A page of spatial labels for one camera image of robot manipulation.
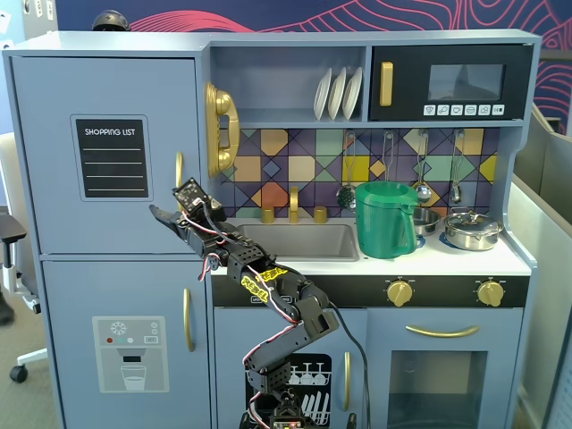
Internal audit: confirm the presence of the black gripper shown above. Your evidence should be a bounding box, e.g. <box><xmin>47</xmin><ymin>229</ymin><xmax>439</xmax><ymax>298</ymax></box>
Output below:
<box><xmin>149</xmin><ymin>204</ymin><xmax>238</xmax><ymax>265</ymax></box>

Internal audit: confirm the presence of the blue door with shopping list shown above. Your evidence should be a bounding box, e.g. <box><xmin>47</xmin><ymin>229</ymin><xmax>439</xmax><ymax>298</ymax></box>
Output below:
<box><xmin>11</xmin><ymin>56</ymin><xmax>206</xmax><ymax>256</ymax></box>

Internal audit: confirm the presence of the blue dishwasher door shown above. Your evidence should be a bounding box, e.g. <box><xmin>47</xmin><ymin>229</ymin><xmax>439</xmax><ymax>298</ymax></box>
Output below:
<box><xmin>213</xmin><ymin>307</ymin><xmax>368</xmax><ymax>429</ymax></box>

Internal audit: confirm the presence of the blue door with ice dispenser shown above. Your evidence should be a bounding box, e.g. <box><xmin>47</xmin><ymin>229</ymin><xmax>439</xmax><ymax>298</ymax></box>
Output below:
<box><xmin>41</xmin><ymin>260</ymin><xmax>211</xmax><ymax>429</ymax></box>

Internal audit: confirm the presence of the blue oven door with window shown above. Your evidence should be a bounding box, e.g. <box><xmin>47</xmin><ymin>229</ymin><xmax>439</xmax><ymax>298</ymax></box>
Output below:
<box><xmin>366</xmin><ymin>307</ymin><xmax>525</xmax><ymax>429</ymax></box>

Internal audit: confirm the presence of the open steel toy pot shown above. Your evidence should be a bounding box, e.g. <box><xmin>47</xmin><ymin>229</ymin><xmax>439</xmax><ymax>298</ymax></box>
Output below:
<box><xmin>410</xmin><ymin>206</ymin><xmax>442</xmax><ymax>238</ymax></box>

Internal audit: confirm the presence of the black toy microwave door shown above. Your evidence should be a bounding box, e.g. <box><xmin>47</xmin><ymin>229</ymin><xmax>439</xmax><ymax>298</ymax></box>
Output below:
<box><xmin>368</xmin><ymin>43</ymin><xmax>535</xmax><ymax>122</ymax></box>

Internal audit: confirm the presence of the gold toy telephone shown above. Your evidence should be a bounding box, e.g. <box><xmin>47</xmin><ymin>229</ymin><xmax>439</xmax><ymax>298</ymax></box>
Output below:
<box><xmin>204</xmin><ymin>81</ymin><xmax>241</xmax><ymax>179</ymax></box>

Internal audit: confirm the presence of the grey toy sink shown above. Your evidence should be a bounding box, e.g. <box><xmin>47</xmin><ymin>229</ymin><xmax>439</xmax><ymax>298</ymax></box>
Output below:
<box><xmin>235</xmin><ymin>223</ymin><xmax>361</xmax><ymax>264</ymax></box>

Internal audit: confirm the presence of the white office chair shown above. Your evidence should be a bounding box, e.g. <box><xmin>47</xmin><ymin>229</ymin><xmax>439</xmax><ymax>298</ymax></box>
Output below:
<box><xmin>0</xmin><ymin>131</ymin><xmax>48</xmax><ymax>383</ymax></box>

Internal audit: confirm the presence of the steel slotted spoon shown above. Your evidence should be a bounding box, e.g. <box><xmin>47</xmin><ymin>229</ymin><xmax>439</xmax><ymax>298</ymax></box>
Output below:
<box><xmin>335</xmin><ymin>131</ymin><xmax>358</xmax><ymax>211</ymax></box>

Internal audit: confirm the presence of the blue toy kitchen body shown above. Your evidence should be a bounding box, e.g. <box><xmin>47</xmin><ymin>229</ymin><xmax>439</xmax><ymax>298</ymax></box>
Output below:
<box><xmin>2</xmin><ymin>29</ymin><xmax>543</xmax><ymax>429</ymax></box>

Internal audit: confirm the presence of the white toy plate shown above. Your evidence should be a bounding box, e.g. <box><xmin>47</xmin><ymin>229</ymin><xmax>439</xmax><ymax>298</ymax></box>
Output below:
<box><xmin>328</xmin><ymin>66</ymin><xmax>349</xmax><ymax>121</ymax></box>
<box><xmin>342</xmin><ymin>66</ymin><xmax>364</xmax><ymax>121</ymax></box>
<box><xmin>313</xmin><ymin>67</ymin><xmax>334</xmax><ymax>122</ymax></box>

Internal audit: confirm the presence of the black helmet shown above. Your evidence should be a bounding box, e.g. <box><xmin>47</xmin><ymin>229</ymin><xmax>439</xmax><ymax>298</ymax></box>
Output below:
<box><xmin>91</xmin><ymin>9</ymin><xmax>131</xmax><ymax>32</ymax></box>

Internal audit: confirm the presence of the green plastic pitcher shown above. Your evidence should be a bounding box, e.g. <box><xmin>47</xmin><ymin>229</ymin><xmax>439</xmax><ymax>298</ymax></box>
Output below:
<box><xmin>355</xmin><ymin>181</ymin><xmax>421</xmax><ymax>260</ymax></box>

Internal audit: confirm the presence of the steel hanging utensil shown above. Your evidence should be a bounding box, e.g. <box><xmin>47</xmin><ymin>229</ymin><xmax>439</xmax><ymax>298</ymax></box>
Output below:
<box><xmin>449</xmin><ymin>129</ymin><xmax>464</xmax><ymax>203</ymax></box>
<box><xmin>382</xmin><ymin>130</ymin><xmax>395</xmax><ymax>183</ymax></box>

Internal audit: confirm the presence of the robot controller board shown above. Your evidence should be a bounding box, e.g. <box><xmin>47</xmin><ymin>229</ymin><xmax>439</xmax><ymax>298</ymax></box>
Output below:
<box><xmin>269</xmin><ymin>413</ymin><xmax>312</xmax><ymax>429</ymax></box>

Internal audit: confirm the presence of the gold stove knob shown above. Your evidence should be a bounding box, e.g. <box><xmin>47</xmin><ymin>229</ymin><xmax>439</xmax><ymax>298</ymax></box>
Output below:
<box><xmin>386</xmin><ymin>280</ymin><xmax>415</xmax><ymax>308</ymax></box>
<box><xmin>476</xmin><ymin>281</ymin><xmax>506</xmax><ymax>308</ymax></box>

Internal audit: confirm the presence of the steel ladle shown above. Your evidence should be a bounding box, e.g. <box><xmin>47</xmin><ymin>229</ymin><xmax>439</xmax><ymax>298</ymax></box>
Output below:
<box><xmin>413</xmin><ymin>130</ymin><xmax>433</xmax><ymax>202</ymax></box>

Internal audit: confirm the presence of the steel toy pot with lid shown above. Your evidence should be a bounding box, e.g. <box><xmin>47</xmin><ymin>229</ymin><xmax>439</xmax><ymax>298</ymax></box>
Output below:
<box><xmin>442</xmin><ymin>207</ymin><xmax>505</xmax><ymax>251</ymax></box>

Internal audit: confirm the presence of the pale desk divider panel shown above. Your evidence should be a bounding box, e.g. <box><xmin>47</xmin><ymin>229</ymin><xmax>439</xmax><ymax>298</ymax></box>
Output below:
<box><xmin>507</xmin><ymin>172</ymin><xmax>572</xmax><ymax>429</ymax></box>

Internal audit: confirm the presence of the grey desk partition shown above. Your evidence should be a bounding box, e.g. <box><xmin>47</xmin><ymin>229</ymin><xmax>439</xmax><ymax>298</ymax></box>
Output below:
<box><xmin>513</xmin><ymin>103</ymin><xmax>572</xmax><ymax>211</ymax></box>

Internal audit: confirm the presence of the small wrist camera board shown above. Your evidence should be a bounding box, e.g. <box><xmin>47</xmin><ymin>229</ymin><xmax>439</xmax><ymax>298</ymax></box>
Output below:
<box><xmin>172</xmin><ymin>177</ymin><xmax>212</xmax><ymax>216</ymax></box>

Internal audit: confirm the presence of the black cable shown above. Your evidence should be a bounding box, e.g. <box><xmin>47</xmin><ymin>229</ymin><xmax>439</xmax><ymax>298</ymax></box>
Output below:
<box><xmin>329</xmin><ymin>302</ymin><xmax>373</xmax><ymax>429</ymax></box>

